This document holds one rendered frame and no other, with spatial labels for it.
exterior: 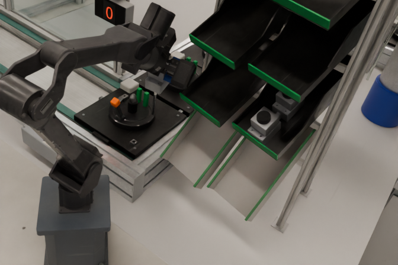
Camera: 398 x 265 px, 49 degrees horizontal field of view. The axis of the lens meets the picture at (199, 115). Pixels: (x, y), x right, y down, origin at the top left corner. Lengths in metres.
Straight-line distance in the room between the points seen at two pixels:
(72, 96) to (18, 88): 0.81
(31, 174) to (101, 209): 0.39
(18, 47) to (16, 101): 1.07
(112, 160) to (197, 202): 0.27
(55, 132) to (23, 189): 0.54
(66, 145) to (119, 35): 0.22
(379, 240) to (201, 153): 0.88
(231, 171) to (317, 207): 0.36
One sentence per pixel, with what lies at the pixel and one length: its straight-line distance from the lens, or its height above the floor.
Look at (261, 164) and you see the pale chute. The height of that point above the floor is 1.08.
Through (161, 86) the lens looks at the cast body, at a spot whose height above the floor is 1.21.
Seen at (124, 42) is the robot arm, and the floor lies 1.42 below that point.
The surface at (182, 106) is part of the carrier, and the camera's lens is 1.38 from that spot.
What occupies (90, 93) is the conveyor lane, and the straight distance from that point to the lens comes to 1.49.
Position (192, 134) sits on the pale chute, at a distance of 1.16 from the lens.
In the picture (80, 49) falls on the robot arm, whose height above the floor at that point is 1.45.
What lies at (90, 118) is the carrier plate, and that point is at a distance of 1.31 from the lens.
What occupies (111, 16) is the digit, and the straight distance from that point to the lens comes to 1.35.
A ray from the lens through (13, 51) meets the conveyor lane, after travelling 1.70.
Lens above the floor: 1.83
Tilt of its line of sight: 39 degrees down
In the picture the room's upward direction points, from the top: 12 degrees clockwise
